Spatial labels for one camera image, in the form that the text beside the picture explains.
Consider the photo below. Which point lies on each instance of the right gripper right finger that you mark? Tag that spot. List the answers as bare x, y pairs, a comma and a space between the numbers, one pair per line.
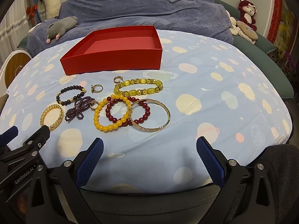
227, 174

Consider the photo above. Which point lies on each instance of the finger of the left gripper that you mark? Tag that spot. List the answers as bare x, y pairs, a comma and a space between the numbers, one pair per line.
9, 135
35, 142

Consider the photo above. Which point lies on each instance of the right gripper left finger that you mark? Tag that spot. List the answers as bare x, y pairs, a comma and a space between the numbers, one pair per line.
72, 175

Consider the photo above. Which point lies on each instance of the gold chain bangle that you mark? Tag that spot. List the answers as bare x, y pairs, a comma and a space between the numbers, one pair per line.
52, 116

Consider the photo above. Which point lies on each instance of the purple garnet bead strand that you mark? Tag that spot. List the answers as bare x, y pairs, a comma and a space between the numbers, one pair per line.
80, 106

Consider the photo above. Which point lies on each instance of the gold hoop earring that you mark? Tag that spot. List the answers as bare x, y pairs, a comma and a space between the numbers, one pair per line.
118, 79
93, 104

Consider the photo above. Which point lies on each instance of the gold ring red stone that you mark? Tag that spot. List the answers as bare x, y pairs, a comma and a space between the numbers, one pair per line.
97, 88

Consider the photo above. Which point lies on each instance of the rose gold thin bangle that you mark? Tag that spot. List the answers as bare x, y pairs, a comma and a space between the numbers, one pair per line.
147, 115

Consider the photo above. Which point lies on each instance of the brown paper bag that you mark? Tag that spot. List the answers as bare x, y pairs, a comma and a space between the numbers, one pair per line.
3, 100

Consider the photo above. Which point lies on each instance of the round wooden white device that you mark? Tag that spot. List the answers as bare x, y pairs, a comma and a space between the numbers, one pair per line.
12, 66

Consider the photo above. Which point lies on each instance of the blue planet print sheet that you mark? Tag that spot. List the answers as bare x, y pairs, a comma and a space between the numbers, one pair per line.
210, 88

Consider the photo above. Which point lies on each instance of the grey mouse plush toy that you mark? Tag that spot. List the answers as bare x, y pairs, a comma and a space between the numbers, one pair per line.
57, 29

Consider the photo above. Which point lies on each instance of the red cardboard box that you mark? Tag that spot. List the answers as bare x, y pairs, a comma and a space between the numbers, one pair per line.
117, 48

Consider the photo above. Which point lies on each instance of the red bow curtain tie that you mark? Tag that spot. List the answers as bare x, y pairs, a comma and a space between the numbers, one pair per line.
30, 11

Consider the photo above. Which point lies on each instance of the beige cookie plush toy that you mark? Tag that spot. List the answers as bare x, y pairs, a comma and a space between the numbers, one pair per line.
239, 28

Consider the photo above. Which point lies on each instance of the red monkey plush toy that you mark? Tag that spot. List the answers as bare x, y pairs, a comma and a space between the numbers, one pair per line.
247, 12

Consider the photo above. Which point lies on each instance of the dark blue velvet blanket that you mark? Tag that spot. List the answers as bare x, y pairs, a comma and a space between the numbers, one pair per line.
201, 17

